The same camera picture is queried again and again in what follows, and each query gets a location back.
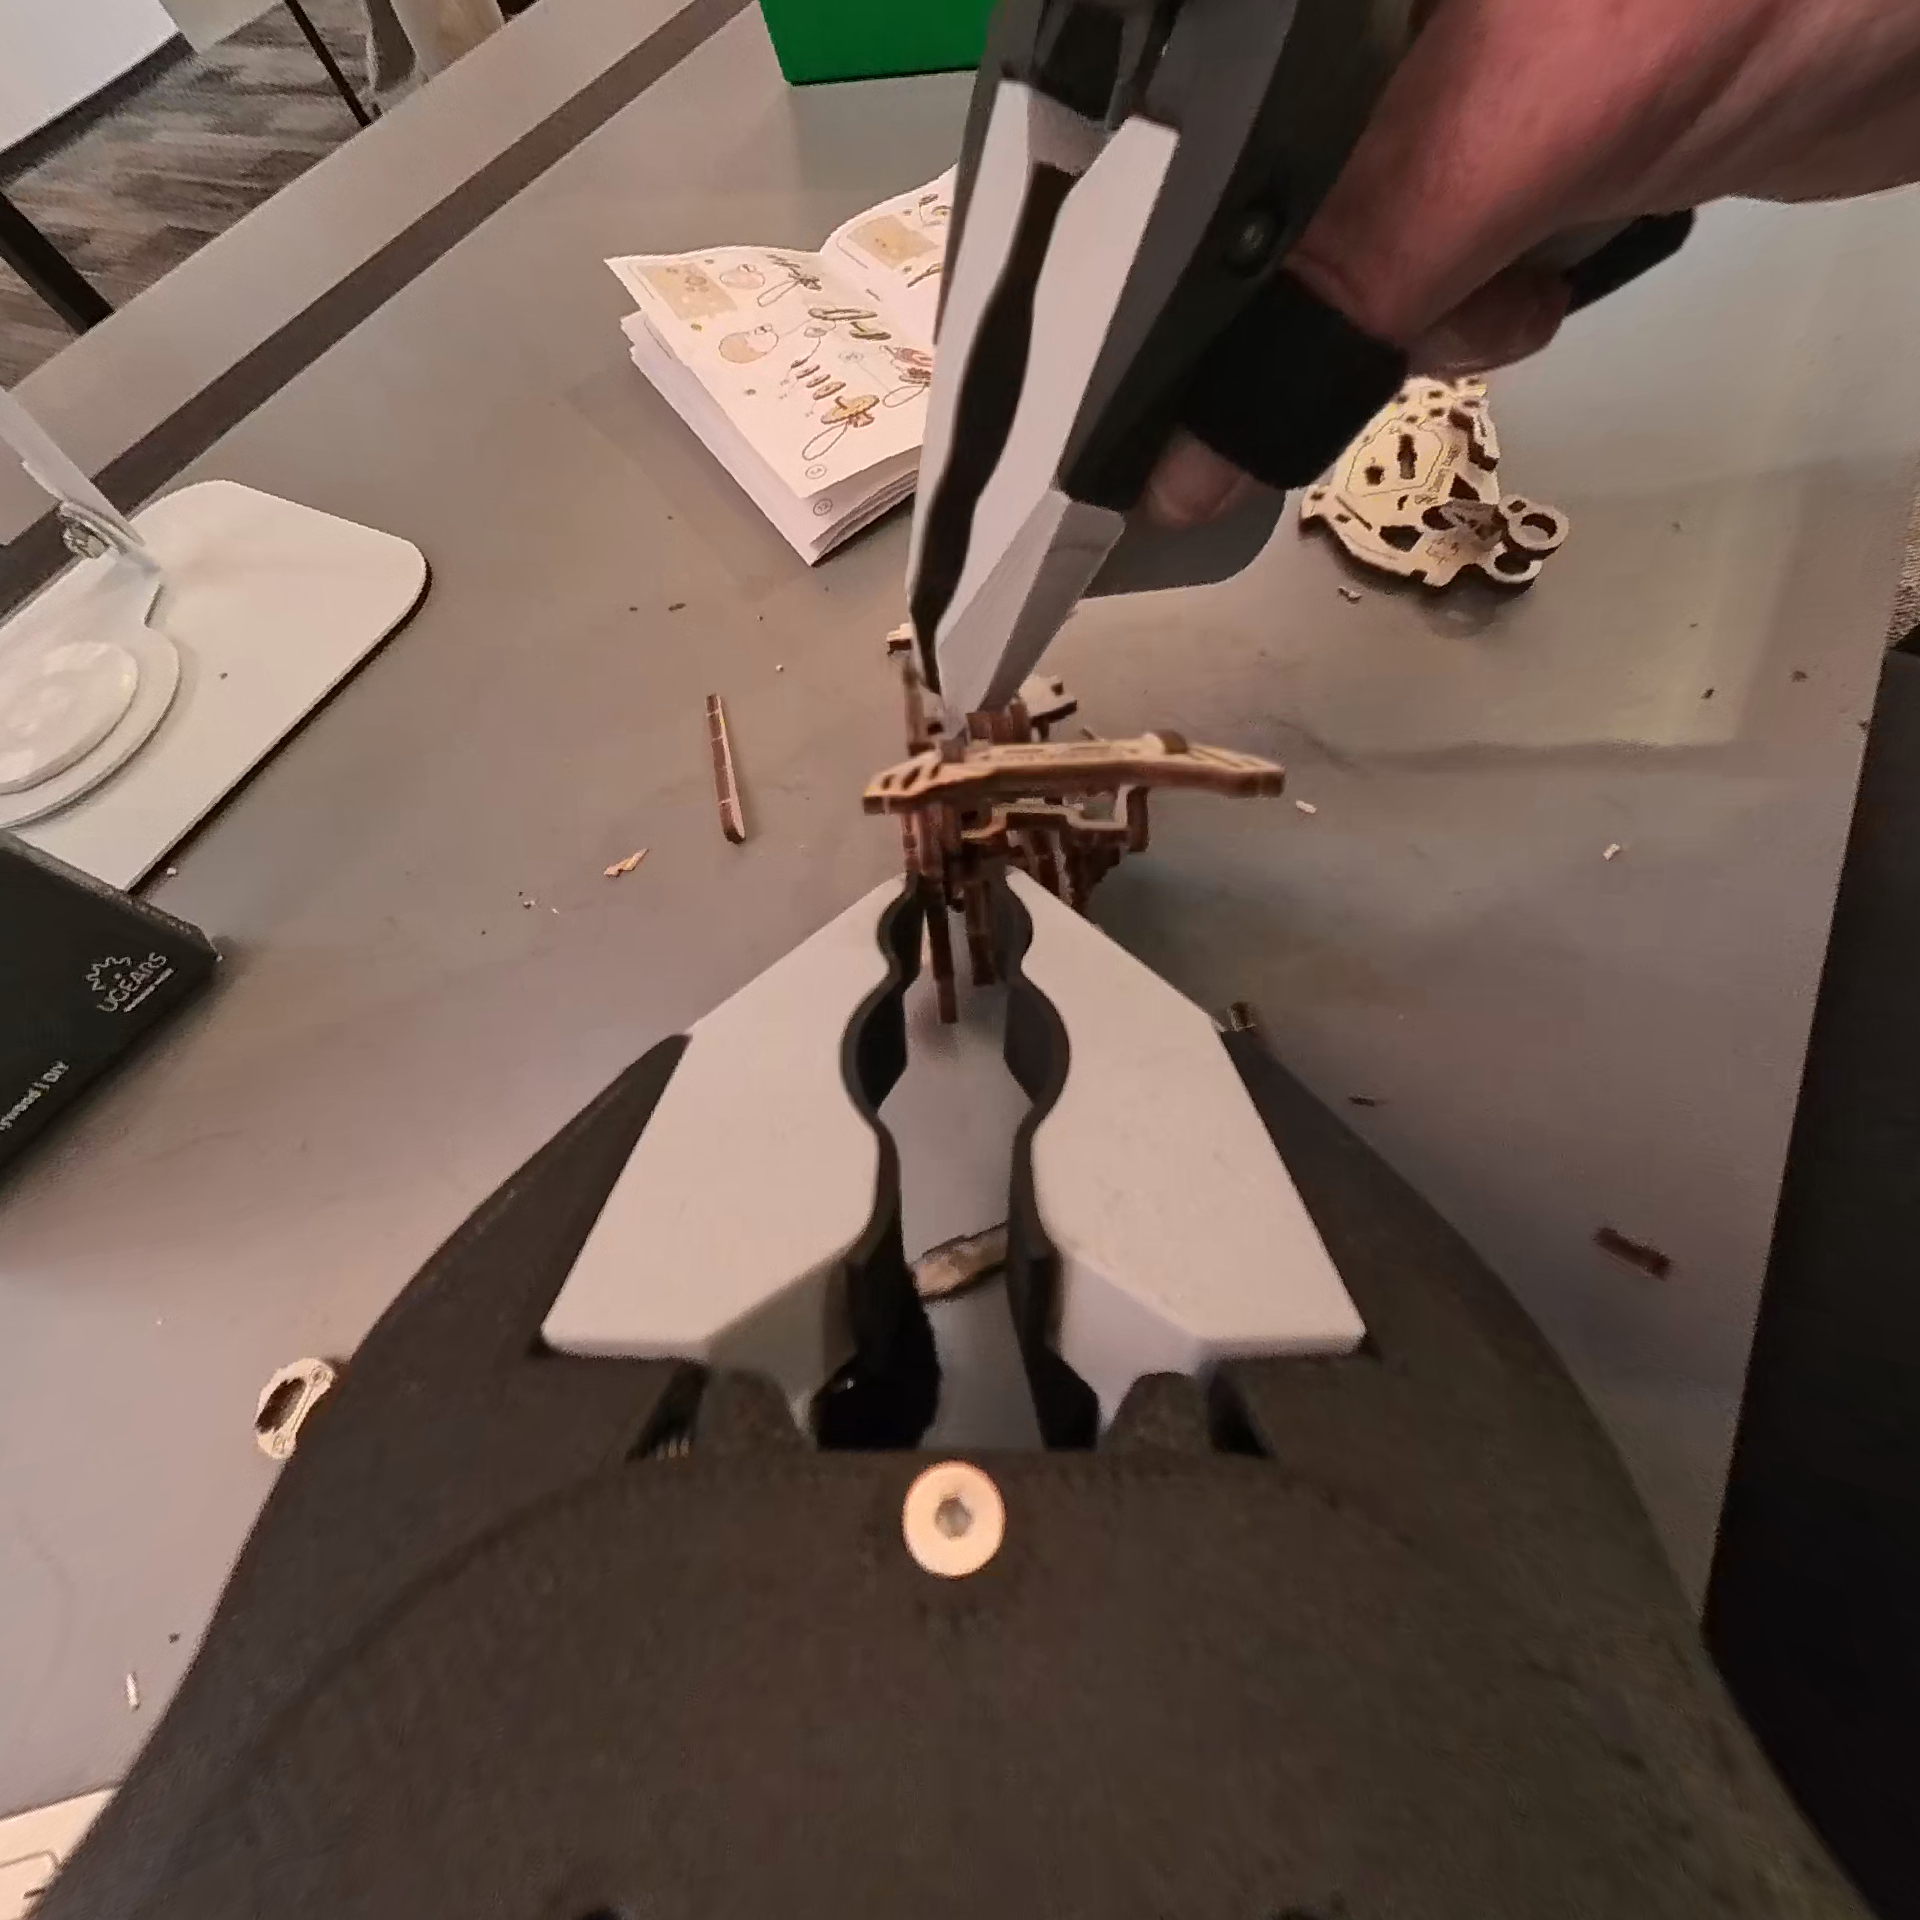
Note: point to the person's right hand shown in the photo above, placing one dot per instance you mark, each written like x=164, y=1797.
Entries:
x=1576, y=118

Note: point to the open instruction booklet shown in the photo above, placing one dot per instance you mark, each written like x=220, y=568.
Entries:
x=781, y=391

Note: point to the long notched wooden strip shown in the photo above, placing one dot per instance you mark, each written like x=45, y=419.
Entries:
x=726, y=768

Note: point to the dark model kit box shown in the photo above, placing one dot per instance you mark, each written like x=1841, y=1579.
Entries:
x=75, y=1021

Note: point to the brown wooden model assembly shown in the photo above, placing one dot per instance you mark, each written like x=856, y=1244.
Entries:
x=1050, y=766

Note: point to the pale flat cut sheet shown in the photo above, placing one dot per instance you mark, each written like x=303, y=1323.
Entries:
x=45, y=1837

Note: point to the small d-shaped wooden piece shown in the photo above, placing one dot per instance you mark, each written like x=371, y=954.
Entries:
x=278, y=1413

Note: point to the stacked green plastic bins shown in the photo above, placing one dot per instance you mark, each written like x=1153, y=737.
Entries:
x=869, y=38

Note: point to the pointed dark wooden stick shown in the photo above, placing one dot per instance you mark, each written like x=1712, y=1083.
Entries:
x=962, y=1262

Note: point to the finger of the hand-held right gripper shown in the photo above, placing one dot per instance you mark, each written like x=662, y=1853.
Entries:
x=969, y=300
x=1079, y=376

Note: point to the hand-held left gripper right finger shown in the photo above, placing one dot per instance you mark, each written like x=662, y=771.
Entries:
x=1201, y=1201

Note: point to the wooden book stand white base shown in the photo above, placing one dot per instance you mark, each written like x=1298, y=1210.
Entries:
x=268, y=598

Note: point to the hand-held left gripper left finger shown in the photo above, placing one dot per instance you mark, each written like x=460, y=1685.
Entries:
x=719, y=1188

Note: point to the pale wooden parts sheet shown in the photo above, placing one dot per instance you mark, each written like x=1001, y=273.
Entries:
x=1425, y=495

